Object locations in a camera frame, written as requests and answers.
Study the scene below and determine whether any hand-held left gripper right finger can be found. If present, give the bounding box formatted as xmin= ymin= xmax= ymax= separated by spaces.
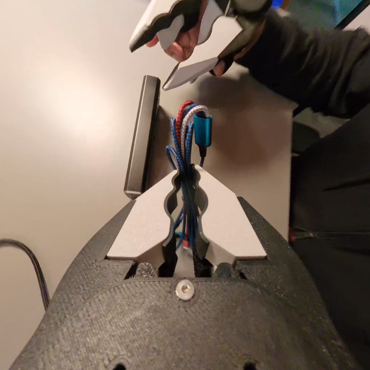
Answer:
xmin=192 ymin=164 xmax=267 ymax=275

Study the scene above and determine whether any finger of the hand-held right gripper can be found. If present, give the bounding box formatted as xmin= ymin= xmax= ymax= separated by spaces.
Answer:
xmin=129 ymin=0 xmax=204 ymax=53
xmin=162 ymin=15 xmax=243 ymax=91

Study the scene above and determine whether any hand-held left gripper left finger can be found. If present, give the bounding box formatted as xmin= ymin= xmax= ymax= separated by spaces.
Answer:
xmin=106 ymin=169 xmax=181 ymax=275

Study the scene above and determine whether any slim black USB hub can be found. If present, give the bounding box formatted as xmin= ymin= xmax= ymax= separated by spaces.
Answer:
xmin=124 ymin=75 xmax=161 ymax=200

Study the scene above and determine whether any blue braided cable teal plug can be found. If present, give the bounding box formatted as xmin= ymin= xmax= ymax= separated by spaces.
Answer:
xmin=193 ymin=113 xmax=213 ymax=169

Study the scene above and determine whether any dark blue braided cable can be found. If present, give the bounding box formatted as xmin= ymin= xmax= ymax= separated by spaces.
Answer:
xmin=165 ymin=103 xmax=203 ymax=278

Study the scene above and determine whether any grey braided cable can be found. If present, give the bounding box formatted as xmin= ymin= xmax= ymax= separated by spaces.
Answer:
xmin=177 ymin=105 xmax=209 ymax=174

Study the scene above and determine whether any black cable orange plug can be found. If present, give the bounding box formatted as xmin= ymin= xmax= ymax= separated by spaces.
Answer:
xmin=0 ymin=239 xmax=50 ymax=311

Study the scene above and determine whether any person's right forearm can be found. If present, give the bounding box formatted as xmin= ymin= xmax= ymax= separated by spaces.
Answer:
xmin=235 ymin=9 xmax=370 ymax=119

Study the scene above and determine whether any person's right hand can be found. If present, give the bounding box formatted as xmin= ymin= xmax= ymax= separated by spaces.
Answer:
xmin=145 ymin=26 xmax=230 ymax=77

